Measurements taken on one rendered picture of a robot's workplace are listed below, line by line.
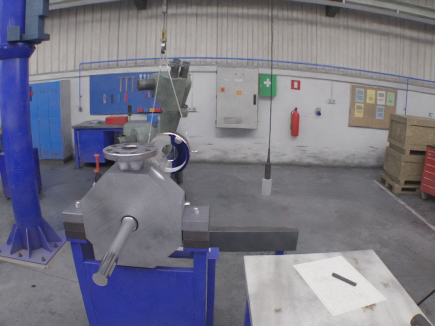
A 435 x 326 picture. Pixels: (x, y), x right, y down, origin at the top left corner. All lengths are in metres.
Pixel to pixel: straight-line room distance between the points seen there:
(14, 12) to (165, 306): 2.82
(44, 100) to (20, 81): 3.92
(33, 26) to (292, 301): 3.00
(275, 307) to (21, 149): 2.70
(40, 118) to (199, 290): 6.04
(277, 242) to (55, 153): 5.85
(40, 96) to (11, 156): 3.99
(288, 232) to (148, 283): 0.86
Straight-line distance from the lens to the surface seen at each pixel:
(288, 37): 6.82
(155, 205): 1.46
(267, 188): 2.40
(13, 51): 3.20
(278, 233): 1.97
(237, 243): 1.97
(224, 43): 6.65
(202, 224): 1.49
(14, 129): 3.26
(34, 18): 3.25
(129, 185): 1.46
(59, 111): 6.97
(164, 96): 3.26
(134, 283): 1.74
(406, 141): 5.88
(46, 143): 7.25
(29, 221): 3.51
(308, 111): 6.84
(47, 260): 3.40
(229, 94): 6.27
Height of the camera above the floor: 1.73
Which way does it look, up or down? 16 degrees down
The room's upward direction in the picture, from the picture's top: 1 degrees clockwise
